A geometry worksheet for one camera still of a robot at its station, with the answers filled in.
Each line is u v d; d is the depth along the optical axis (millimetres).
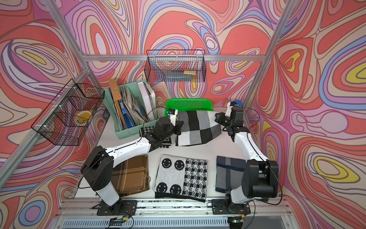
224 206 731
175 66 1006
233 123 663
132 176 823
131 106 908
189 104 1232
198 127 885
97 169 454
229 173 825
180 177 801
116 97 808
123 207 719
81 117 704
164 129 659
